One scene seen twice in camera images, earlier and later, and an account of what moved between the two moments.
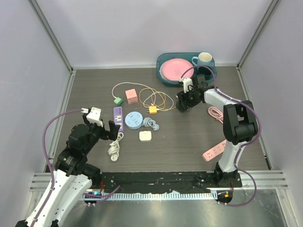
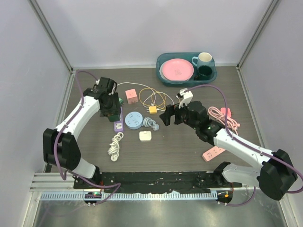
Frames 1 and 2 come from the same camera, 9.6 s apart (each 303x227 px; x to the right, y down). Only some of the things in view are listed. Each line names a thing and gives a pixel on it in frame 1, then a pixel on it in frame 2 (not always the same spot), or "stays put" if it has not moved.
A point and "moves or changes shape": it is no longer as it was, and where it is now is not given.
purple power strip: [118, 117] stays put
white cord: [114, 147] stays put
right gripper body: [189, 97] to [182, 116]
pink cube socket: [131, 96] stays put
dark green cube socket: [182, 106] moves or changes shape
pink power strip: [214, 152] stays put
